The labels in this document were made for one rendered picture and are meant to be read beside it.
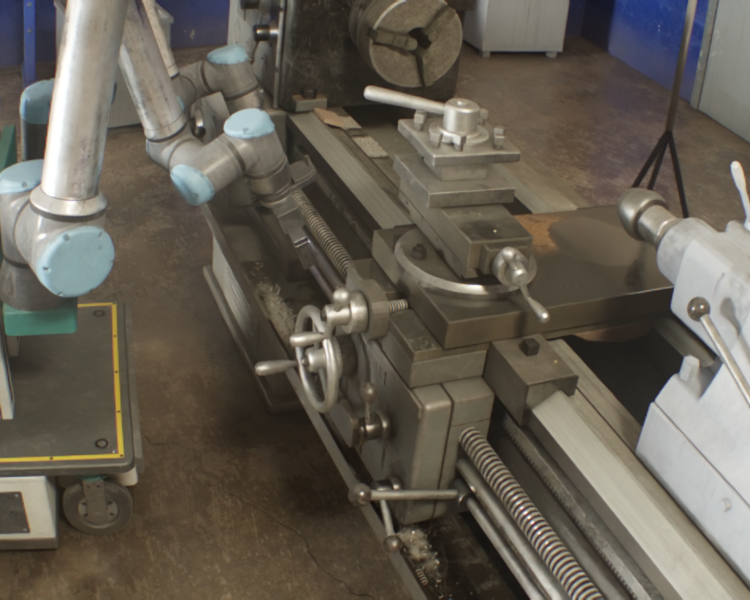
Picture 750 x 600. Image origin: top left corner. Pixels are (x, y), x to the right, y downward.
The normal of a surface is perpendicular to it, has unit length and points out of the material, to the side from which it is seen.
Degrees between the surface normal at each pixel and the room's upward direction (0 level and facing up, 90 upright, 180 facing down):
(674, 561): 36
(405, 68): 90
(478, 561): 0
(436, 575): 0
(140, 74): 101
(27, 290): 70
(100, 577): 0
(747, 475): 61
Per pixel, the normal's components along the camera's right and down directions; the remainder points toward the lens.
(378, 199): -0.46, -0.61
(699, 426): -0.76, -0.29
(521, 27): 0.39, 0.51
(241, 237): 0.10, -0.85
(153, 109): 0.12, 0.69
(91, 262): 0.60, 0.54
